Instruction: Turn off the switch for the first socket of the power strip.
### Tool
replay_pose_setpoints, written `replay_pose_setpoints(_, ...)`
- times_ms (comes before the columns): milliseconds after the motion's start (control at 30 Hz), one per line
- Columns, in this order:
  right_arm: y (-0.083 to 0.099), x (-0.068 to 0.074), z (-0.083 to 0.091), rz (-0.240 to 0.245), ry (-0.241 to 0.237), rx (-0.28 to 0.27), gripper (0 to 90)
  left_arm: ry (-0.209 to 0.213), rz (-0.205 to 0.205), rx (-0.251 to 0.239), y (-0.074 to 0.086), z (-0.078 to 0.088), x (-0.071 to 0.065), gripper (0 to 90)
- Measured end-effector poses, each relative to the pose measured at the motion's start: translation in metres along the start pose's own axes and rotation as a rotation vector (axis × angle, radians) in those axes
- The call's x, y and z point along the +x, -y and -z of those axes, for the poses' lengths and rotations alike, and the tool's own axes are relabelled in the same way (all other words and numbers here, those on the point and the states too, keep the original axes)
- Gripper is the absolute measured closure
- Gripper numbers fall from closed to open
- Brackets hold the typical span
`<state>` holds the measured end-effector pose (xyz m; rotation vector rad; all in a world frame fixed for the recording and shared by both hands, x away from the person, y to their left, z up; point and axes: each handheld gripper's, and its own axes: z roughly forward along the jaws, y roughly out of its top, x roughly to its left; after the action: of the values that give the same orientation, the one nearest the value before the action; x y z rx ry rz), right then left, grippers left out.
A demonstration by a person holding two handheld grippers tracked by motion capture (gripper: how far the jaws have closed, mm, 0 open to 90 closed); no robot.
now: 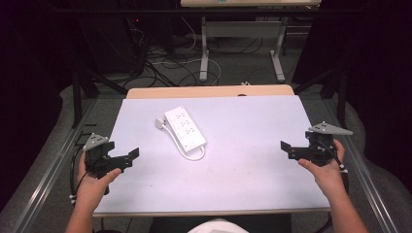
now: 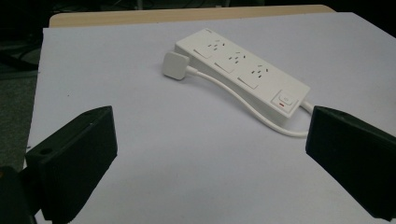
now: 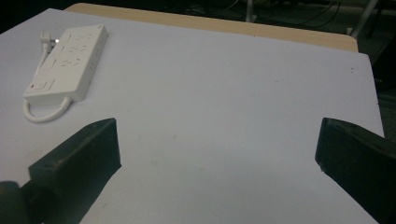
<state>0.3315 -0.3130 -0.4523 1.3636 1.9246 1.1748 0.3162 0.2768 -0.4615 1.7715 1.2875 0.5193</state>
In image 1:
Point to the person's right hand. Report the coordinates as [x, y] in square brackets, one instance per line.
[327, 178]

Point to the aluminium rail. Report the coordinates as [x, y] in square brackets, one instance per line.
[366, 181]
[48, 181]

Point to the white table mat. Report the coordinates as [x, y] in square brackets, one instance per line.
[246, 155]

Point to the black computer case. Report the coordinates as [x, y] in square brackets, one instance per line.
[111, 42]

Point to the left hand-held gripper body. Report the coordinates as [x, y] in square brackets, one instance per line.
[97, 158]

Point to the wooden table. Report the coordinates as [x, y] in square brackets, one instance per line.
[200, 91]

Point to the person's left hand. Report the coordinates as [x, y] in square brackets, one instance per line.
[92, 189]

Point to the person's white shirt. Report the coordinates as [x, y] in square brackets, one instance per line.
[218, 226]

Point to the white desk with metal legs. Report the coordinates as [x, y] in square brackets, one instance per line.
[241, 29]

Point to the white power strip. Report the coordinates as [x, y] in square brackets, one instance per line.
[185, 129]

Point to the black metal stand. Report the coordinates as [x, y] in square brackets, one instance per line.
[79, 93]
[340, 90]

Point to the person's dark trousers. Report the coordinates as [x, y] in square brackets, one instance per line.
[268, 225]

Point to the white plug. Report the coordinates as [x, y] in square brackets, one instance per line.
[159, 123]

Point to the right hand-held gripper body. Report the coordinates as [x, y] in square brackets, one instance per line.
[320, 149]

